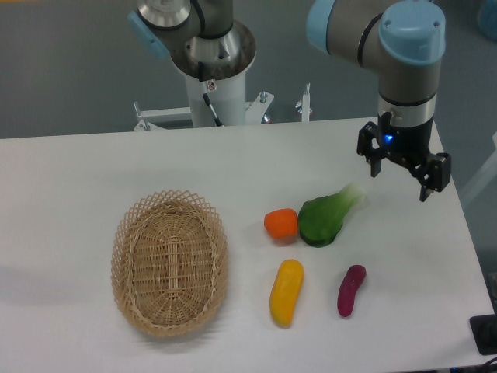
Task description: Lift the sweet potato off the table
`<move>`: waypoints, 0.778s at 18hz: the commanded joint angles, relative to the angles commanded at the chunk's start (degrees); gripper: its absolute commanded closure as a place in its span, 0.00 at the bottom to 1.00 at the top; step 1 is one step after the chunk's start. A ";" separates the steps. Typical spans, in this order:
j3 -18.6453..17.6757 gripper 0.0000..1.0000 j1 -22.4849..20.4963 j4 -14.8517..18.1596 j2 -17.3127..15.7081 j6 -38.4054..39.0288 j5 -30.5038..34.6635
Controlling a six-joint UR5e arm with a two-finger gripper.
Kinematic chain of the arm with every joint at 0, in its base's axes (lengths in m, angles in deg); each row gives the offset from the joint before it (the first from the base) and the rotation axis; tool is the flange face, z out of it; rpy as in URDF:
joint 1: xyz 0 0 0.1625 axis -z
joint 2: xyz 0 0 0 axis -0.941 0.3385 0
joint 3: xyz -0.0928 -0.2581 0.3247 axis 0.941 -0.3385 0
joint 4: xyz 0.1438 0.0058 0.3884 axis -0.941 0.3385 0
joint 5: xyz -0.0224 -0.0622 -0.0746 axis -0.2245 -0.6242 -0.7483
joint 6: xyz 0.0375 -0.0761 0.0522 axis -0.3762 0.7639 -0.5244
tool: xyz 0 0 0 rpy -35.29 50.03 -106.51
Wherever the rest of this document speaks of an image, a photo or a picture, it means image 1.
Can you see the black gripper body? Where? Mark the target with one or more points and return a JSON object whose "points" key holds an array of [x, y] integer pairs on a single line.
{"points": [[408, 145]]}

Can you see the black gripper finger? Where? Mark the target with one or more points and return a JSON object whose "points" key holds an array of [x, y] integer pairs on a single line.
{"points": [[433, 174], [371, 145]]}

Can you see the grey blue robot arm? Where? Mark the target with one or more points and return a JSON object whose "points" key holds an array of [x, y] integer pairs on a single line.
{"points": [[402, 42]]}

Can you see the purple sweet potato toy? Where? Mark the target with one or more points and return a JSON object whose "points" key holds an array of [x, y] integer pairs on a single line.
{"points": [[348, 289]]}

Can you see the green bok choy toy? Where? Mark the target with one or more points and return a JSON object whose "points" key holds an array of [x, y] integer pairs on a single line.
{"points": [[321, 219]]}

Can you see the orange toy vegetable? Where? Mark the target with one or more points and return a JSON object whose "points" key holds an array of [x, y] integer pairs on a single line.
{"points": [[281, 224]]}

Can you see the yellow toy vegetable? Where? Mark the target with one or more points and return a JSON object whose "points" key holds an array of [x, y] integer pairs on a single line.
{"points": [[285, 292]]}

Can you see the black device at table edge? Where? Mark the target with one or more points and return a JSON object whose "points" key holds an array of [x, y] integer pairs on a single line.
{"points": [[483, 328]]}

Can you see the woven wicker basket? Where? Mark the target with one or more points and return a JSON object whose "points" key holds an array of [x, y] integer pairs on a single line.
{"points": [[169, 266]]}

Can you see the white metal base frame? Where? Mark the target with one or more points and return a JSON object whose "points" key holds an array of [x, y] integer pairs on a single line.
{"points": [[254, 113]]}

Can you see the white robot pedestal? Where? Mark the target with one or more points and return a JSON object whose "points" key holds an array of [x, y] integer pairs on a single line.
{"points": [[227, 97]]}

